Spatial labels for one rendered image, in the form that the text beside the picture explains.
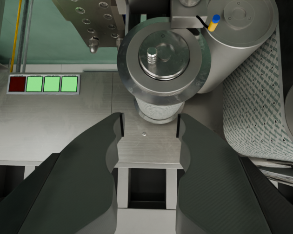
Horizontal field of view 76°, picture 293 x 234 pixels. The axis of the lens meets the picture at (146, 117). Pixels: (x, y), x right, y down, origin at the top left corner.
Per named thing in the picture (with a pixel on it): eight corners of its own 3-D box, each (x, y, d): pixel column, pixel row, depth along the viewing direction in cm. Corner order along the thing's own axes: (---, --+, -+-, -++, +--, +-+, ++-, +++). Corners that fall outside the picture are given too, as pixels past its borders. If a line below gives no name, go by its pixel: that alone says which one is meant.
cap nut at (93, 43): (97, 38, 63) (96, 50, 63) (100, 44, 67) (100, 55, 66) (87, 38, 64) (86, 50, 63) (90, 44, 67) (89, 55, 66)
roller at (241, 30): (275, -22, 30) (282, 48, 28) (220, 54, 55) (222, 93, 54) (200, -21, 31) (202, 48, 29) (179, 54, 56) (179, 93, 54)
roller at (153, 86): (200, 20, 29) (203, 92, 27) (178, 79, 55) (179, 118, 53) (126, 22, 30) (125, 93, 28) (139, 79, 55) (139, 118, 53)
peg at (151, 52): (158, 55, 24) (148, 57, 24) (157, 63, 27) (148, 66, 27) (156, 45, 25) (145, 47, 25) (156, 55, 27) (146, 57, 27)
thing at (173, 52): (200, 59, 27) (156, 87, 27) (197, 65, 29) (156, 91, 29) (170, 20, 28) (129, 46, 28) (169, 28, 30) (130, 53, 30)
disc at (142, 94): (209, 15, 30) (213, 105, 28) (208, 17, 31) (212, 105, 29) (117, 17, 31) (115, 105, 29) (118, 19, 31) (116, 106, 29)
